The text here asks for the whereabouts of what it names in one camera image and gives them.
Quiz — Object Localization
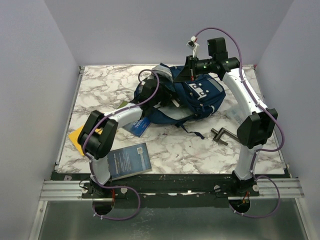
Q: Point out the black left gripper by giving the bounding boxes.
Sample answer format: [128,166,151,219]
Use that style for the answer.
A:
[149,83,180,107]

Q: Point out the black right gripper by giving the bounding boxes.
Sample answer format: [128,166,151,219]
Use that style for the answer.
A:
[174,55,215,82]

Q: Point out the navy blue student backpack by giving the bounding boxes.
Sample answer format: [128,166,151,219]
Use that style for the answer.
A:
[130,63,226,131]

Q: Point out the dark book underneath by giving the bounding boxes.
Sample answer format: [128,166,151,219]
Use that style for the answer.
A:
[107,143,152,181]

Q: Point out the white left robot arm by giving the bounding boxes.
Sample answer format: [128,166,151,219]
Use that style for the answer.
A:
[77,75,178,198]

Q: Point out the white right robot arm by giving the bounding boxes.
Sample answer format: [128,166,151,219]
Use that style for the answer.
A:
[173,36,278,196]

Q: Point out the Animal Farm blue book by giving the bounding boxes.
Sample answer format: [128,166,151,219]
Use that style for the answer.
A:
[122,117,151,138]

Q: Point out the clear plastic organizer box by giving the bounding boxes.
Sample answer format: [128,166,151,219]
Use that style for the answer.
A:
[226,105,244,125]

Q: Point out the yellow notebook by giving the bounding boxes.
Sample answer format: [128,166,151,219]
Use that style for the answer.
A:
[68,125,84,156]

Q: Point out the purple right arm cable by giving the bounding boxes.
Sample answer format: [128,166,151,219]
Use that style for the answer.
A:
[194,27,286,219]

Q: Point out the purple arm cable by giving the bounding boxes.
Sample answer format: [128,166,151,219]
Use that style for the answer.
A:
[194,27,286,219]
[82,69,161,221]

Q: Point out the steel clamp handle tool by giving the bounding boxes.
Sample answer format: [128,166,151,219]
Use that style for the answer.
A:
[210,127,241,147]

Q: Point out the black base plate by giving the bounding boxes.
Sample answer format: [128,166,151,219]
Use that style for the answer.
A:
[40,173,300,212]

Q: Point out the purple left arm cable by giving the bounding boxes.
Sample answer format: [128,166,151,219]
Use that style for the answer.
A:
[82,69,161,221]

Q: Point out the aluminium rail frame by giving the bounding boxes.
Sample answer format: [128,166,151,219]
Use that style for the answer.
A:
[27,65,311,240]

